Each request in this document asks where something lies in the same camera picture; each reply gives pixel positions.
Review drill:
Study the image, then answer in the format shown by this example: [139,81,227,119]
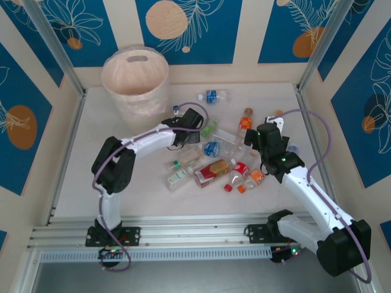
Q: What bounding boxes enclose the grey metal sheet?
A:
[30,262,367,293]

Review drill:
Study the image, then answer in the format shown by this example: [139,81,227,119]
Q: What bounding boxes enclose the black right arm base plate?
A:
[246,223,303,245]

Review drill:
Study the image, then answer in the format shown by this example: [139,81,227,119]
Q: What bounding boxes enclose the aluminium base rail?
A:
[26,215,360,248]

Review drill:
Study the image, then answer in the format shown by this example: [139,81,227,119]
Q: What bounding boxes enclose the orange label bottle brown cap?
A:
[236,107,256,146]

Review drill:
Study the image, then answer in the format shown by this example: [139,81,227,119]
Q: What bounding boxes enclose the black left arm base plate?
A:
[84,225,142,248]

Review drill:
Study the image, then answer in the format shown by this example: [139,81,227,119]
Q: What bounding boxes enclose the red label bottle red cap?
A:
[224,161,251,193]

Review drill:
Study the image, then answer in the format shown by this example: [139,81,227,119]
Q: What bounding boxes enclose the slotted grey cable duct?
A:
[38,247,273,264]

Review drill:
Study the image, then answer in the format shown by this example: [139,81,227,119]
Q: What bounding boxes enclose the green label clear bottle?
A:
[200,118,220,138]

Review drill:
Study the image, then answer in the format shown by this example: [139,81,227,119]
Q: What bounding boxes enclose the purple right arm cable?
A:
[274,109,372,283]

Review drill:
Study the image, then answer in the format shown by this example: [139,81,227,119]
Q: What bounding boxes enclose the clear bottle beige cap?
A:
[225,142,260,165]

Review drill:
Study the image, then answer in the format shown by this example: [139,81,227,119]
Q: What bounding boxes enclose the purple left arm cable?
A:
[91,102,210,272]

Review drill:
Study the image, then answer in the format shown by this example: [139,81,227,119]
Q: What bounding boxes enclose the clear beige plastic bottle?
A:
[179,145,204,167]

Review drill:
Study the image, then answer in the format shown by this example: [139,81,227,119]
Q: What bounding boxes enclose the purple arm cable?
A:
[91,102,210,272]
[274,109,372,283]

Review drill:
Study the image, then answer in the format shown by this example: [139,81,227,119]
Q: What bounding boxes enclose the black controller board with LEDs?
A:
[270,245,303,265]
[97,246,126,270]

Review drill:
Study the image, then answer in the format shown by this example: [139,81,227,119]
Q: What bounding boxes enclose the aluminium frame post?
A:
[298,0,352,92]
[23,0,88,97]

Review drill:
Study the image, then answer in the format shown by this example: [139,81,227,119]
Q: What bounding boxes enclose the aluminium side rail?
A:
[45,91,88,226]
[293,84,337,190]

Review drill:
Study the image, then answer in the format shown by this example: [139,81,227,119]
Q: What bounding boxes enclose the pink woven bin with liner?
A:
[100,45,170,135]

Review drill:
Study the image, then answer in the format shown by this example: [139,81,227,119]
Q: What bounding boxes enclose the blue label water bottle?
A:
[197,89,232,105]
[198,140,228,158]

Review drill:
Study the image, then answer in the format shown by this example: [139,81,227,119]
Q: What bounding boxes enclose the small green white label bottle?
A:
[166,168,188,192]

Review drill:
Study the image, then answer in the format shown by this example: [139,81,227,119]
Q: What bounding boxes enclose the red yellow label large bottle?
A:
[194,157,236,189]

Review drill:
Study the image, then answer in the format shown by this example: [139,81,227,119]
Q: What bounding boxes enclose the clear square plastic bottle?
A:
[213,128,239,146]

